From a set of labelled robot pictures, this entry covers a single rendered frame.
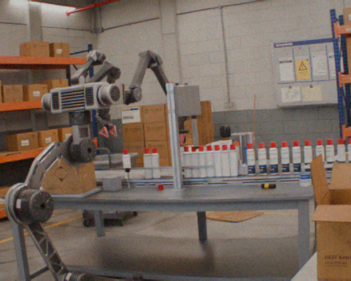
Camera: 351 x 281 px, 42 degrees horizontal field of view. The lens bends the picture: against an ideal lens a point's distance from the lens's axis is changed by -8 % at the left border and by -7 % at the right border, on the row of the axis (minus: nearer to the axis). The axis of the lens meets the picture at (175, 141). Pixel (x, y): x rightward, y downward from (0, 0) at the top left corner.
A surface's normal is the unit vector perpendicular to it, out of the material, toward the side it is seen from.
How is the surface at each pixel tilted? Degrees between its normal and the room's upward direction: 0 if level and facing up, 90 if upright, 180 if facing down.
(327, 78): 90
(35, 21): 90
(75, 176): 90
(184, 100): 90
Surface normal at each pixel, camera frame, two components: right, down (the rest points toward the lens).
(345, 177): -0.34, -0.72
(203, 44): -0.52, 0.11
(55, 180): -0.25, 0.09
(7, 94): 0.85, -0.03
